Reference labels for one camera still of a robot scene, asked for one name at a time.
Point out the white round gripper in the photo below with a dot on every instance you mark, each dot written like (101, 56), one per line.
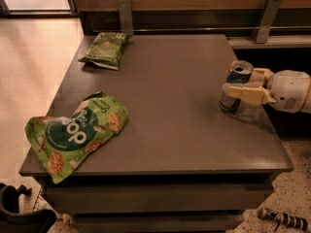
(288, 89)

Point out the blue silver redbull can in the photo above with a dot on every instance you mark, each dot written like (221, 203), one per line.
(239, 73)

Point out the green jalapeno chip bag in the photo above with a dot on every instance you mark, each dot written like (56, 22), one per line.
(106, 50)

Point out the large green pop snack bag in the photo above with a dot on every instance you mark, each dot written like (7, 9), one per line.
(63, 143)

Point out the grey drawer cabinet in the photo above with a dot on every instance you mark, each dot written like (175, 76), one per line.
(180, 164)

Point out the black white striped tool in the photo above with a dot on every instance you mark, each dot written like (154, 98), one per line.
(294, 222)

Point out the right metal wall bracket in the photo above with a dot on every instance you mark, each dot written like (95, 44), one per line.
(261, 32)

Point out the metal wall bracket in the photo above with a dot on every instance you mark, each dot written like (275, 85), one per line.
(125, 15)
(261, 32)

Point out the left metal wall bracket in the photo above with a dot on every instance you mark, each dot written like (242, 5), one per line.
(125, 15)

